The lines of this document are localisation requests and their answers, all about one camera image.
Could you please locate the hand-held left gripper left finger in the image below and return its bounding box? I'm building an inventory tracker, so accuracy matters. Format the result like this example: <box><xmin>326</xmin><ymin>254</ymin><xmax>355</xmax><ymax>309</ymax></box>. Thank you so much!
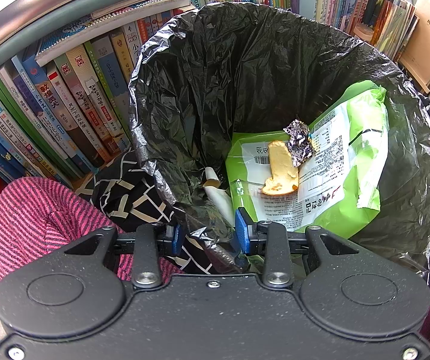
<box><xmin>63</xmin><ymin>222</ymin><xmax>186</xmax><ymax>289</ymax></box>

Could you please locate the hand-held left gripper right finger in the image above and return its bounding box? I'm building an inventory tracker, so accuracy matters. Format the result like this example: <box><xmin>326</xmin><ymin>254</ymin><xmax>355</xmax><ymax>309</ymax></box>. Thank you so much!
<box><xmin>235</xmin><ymin>207</ymin><xmax>368</xmax><ymax>289</ymax></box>

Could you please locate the white paper cone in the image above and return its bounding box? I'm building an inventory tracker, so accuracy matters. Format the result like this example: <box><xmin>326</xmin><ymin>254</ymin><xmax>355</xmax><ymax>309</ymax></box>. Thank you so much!
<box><xmin>202</xmin><ymin>167</ymin><xmax>234</xmax><ymax>229</ymax></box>

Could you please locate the orange peel piece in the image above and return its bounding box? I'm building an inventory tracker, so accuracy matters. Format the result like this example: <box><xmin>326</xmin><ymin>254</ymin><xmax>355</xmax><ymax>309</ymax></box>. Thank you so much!
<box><xmin>262</xmin><ymin>140</ymin><xmax>300</xmax><ymax>196</ymax></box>

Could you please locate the silver foil wrapper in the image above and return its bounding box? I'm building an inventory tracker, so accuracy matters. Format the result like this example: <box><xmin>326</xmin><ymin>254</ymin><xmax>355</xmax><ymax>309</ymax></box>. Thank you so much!
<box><xmin>283</xmin><ymin>119</ymin><xmax>316</xmax><ymax>168</ymax></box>

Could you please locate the black trash bag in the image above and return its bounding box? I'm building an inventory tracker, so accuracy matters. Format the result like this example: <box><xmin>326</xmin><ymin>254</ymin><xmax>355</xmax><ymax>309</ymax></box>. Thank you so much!
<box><xmin>129</xmin><ymin>2</ymin><xmax>430</xmax><ymax>274</ymax></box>

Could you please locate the green snack bag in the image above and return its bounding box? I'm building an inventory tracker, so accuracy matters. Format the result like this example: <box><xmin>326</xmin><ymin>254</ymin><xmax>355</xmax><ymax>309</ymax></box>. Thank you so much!
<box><xmin>226</xmin><ymin>80</ymin><xmax>390</xmax><ymax>241</ymax></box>

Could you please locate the row of standing books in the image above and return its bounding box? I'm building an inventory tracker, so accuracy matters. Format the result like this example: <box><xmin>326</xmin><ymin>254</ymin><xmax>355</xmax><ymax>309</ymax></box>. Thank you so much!
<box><xmin>0</xmin><ymin>0</ymin><xmax>386</xmax><ymax>211</ymax></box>

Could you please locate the stack of lying books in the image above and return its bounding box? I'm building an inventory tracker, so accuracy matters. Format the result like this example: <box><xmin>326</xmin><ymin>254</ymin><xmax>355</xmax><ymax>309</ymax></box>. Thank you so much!
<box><xmin>0</xmin><ymin>0</ymin><xmax>145</xmax><ymax>76</ymax></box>

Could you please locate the pink striped garment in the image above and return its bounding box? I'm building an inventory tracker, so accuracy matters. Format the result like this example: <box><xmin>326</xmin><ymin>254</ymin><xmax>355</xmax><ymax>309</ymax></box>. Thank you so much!
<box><xmin>0</xmin><ymin>178</ymin><xmax>186</xmax><ymax>286</ymax></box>

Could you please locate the blue dotted spiral notebook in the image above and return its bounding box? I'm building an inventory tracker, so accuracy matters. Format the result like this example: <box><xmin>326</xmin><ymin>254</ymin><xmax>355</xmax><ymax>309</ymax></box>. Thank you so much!
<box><xmin>35</xmin><ymin>0</ymin><xmax>198</xmax><ymax>66</ymax></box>

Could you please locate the white plastic jar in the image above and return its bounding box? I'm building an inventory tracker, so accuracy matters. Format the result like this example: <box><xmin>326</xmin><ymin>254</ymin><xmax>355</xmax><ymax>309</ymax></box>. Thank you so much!
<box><xmin>352</xmin><ymin>22</ymin><xmax>375</xmax><ymax>44</ymax></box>

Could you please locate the pale spiral notebook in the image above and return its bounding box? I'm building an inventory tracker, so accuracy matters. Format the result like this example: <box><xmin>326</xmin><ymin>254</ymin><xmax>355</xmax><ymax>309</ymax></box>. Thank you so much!
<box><xmin>91</xmin><ymin>0</ymin><xmax>180</xmax><ymax>19</ymax></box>

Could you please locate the row of thin magazines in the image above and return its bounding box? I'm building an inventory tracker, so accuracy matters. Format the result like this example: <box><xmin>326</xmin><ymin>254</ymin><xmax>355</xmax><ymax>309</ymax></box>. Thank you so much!
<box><xmin>369</xmin><ymin>0</ymin><xmax>420</xmax><ymax>62</ymax></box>

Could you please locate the brown paper notebook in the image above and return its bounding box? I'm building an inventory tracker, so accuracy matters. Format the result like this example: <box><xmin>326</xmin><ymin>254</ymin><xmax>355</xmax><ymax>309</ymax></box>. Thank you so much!
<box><xmin>399</xmin><ymin>0</ymin><xmax>430</xmax><ymax>94</ymax></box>

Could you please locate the silver hardcover book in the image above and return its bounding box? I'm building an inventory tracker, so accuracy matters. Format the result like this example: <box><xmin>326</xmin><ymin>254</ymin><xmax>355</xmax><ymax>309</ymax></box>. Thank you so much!
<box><xmin>0</xmin><ymin>0</ymin><xmax>96</xmax><ymax>58</ymax></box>

